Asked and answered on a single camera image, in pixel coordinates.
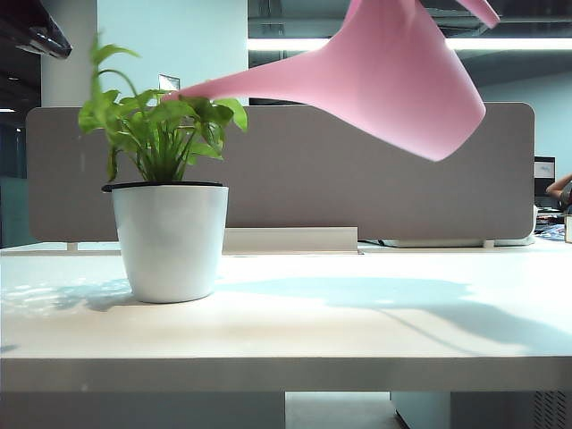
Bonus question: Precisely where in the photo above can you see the white glossy plant pot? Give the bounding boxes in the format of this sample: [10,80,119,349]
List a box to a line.
[110,185,230,305]

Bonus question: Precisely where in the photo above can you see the blue patterned cloth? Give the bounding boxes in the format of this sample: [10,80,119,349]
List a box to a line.
[534,224,567,243]

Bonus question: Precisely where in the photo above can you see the black computer monitor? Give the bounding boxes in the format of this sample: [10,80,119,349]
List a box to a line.
[534,156,557,198]

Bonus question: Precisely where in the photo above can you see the white divider base bracket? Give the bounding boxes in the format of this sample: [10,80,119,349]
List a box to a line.
[386,237,535,249]

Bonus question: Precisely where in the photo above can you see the grey vented cabinet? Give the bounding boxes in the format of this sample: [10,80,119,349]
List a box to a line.
[390,391,572,429]

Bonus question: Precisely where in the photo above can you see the grey desk divider panel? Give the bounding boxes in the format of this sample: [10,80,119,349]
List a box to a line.
[25,102,536,242]

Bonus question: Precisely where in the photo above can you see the pink plastic watering can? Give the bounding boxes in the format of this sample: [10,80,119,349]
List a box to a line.
[161,0,501,163]

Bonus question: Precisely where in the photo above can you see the green leafy plant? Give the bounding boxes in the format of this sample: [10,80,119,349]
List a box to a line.
[78,30,249,184]

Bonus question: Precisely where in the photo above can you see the seated background person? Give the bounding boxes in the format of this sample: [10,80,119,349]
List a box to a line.
[545,173,572,215]

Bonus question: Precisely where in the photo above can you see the black inner pot rim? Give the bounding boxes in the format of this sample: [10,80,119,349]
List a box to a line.
[101,181,224,194]

